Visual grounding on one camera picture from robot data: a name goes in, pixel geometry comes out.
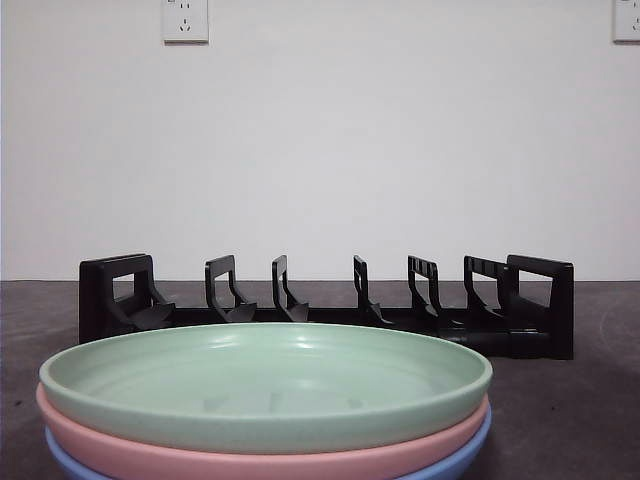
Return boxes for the black plastic dish rack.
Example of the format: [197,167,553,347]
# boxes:
[78,253,576,362]

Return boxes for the pink round plate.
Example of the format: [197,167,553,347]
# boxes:
[34,383,490,480]

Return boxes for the green round plate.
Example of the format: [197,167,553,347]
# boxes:
[38,321,494,443]

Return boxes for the white wall socket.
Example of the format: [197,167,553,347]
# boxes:
[612,0,640,44]
[162,0,210,45]

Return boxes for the blue round plate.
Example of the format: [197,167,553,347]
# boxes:
[43,403,494,480]

